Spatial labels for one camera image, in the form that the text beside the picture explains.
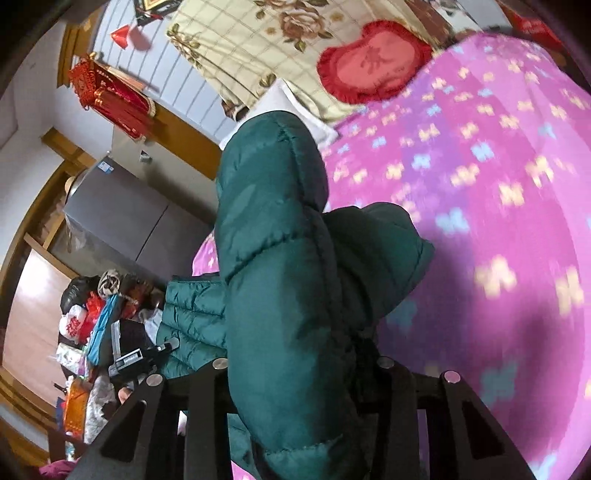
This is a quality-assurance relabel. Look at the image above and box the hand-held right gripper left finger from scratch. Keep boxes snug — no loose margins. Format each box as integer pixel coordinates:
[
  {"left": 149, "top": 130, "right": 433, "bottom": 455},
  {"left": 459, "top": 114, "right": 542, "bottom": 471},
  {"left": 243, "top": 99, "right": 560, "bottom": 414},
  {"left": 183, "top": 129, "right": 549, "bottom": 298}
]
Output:
[{"left": 78, "top": 357, "right": 232, "bottom": 480}]

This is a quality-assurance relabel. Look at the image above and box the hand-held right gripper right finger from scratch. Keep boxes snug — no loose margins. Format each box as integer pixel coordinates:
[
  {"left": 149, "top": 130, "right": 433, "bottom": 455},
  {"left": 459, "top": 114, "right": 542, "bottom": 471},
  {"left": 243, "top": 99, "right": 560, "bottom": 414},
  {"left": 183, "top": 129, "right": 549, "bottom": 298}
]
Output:
[{"left": 369, "top": 355, "right": 537, "bottom": 480}]

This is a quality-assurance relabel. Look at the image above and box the dark green puffer jacket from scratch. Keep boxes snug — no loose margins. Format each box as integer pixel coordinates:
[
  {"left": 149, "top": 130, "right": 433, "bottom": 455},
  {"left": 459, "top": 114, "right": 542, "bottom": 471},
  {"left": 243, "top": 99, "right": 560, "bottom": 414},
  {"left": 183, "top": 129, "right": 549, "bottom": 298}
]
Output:
[{"left": 154, "top": 110, "right": 435, "bottom": 480}]

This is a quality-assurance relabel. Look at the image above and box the blue bag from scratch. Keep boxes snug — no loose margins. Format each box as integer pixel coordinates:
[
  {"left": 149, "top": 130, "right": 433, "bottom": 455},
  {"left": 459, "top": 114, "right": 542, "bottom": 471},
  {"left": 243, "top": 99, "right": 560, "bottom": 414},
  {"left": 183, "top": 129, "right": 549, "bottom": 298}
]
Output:
[{"left": 87, "top": 294, "right": 124, "bottom": 366}]

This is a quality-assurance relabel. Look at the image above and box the white plastic bag red print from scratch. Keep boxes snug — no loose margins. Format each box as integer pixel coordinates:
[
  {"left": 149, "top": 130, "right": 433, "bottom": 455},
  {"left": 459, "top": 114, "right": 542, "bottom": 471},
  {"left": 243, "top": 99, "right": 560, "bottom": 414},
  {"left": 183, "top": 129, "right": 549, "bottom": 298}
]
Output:
[{"left": 58, "top": 307, "right": 89, "bottom": 343}]

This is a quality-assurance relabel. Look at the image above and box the orange packet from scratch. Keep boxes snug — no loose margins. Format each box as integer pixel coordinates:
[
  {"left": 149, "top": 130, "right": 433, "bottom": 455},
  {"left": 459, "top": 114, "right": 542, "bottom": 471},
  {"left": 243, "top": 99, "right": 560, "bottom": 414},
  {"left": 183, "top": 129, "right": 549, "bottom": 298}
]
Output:
[{"left": 62, "top": 382, "right": 92, "bottom": 435}]

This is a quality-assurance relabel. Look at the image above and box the black plastic bag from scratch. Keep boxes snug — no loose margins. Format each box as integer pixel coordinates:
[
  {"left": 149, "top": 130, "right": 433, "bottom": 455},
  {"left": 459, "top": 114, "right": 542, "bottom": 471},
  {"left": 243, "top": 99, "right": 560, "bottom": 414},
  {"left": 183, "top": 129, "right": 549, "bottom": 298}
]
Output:
[{"left": 60, "top": 276, "right": 101, "bottom": 317}]

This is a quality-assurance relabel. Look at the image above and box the grey refrigerator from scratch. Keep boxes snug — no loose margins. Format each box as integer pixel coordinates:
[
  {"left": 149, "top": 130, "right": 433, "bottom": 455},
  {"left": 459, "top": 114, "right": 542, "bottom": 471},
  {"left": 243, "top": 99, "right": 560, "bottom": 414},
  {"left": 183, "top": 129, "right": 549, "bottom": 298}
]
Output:
[{"left": 62, "top": 154, "right": 219, "bottom": 289}]

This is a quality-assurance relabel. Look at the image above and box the pink floral bed blanket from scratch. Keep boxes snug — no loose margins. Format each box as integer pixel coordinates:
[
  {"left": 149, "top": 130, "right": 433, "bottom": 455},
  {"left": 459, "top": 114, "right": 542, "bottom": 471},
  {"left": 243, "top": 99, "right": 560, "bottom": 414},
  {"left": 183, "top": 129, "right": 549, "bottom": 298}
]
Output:
[{"left": 191, "top": 32, "right": 591, "bottom": 480}]

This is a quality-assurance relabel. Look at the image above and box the white pillow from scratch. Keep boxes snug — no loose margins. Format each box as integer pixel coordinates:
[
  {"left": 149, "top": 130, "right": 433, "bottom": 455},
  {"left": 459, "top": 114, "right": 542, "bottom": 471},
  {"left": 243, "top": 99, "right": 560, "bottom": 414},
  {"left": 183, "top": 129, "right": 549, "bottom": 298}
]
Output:
[{"left": 218, "top": 78, "right": 340, "bottom": 151}]

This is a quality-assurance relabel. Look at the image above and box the beige floral checked quilt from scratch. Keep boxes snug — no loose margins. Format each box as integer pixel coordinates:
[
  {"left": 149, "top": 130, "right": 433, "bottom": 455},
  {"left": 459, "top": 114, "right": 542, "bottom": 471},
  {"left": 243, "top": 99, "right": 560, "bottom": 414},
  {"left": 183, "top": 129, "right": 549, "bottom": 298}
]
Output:
[{"left": 166, "top": 0, "right": 370, "bottom": 123}]

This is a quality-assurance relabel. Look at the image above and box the red heart-shaped cushion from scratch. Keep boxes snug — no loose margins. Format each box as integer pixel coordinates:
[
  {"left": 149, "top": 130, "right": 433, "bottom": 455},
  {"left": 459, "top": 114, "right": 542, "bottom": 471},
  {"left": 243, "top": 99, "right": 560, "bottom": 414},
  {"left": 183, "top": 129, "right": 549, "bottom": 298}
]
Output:
[{"left": 317, "top": 19, "right": 435, "bottom": 104}]

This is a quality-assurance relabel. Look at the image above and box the red shopping bag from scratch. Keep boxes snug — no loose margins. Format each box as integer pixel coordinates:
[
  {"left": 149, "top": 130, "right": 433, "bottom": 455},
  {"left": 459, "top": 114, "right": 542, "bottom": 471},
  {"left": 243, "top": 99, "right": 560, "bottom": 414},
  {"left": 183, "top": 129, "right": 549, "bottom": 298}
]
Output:
[{"left": 501, "top": 4, "right": 561, "bottom": 40}]

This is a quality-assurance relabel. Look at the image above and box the red knot wall ornament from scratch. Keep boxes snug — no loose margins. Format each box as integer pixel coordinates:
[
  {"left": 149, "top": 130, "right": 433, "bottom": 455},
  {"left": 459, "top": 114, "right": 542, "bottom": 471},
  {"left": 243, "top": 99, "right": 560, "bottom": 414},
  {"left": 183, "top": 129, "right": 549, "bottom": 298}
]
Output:
[{"left": 68, "top": 53, "right": 157, "bottom": 140}]

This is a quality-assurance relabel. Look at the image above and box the red paper wall decoration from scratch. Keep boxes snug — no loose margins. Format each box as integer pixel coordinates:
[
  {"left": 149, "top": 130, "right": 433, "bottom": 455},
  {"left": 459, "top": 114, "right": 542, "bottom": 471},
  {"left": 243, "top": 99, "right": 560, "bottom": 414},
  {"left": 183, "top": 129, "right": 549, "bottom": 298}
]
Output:
[{"left": 110, "top": 22, "right": 154, "bottom": 52}]

